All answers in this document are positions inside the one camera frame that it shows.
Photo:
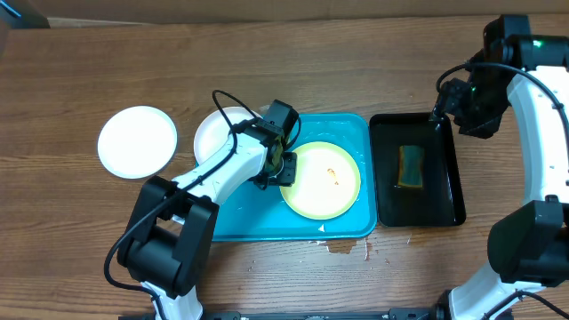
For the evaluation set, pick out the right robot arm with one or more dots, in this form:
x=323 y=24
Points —
x=528 y=249

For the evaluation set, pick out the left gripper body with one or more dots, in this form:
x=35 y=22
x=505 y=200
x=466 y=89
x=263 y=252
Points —
x=285 y=174

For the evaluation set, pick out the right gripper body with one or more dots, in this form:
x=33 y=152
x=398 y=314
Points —
x=470 y=110

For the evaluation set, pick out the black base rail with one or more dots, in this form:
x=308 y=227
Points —
x=311 y=315

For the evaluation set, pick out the dark object top-left corner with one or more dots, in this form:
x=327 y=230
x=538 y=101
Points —
x=22 y=14

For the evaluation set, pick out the yellow-green plate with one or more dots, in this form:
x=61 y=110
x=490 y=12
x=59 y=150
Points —
x=327 y=181

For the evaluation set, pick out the black plastic tray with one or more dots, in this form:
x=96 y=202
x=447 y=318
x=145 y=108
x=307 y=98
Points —
x=440 y=202

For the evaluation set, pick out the white plate left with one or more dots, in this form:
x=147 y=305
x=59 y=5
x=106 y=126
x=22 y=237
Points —
x=213 y=132

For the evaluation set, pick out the green yellow sponge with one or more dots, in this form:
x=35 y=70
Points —
x=410 y=166

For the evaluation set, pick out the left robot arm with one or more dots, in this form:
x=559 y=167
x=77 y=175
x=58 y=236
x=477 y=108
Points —
x=168 y=238

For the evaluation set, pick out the teal plastic tray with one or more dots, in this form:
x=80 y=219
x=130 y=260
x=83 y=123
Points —
x=251 y=214

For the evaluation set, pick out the white plate with stain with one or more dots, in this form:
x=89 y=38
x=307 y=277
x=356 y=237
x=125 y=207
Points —
x=137 y=142

